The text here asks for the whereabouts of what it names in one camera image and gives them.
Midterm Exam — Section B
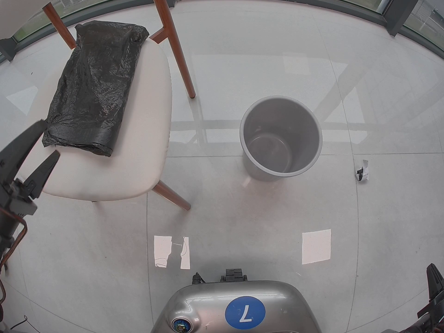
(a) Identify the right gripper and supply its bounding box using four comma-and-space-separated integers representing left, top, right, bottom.
399, 263, 444, 333

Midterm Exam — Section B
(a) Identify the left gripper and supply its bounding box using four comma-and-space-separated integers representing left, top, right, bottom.
0, 119, 61, 218

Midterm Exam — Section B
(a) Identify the black plastic bag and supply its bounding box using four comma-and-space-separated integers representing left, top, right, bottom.
42, 20, 150, 158

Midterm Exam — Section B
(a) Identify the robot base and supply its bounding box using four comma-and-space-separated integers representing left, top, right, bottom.
151, 269, 322, 333

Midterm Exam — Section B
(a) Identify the grey round trash bin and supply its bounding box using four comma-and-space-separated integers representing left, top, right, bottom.
239, 95, 323, 182

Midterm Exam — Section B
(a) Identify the cream chair with wooden legs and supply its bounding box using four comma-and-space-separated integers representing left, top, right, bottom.
0, 0, 197, 211

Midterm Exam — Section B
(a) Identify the crumpled white paper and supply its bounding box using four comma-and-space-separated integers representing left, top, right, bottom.
355, 158, 370, 182

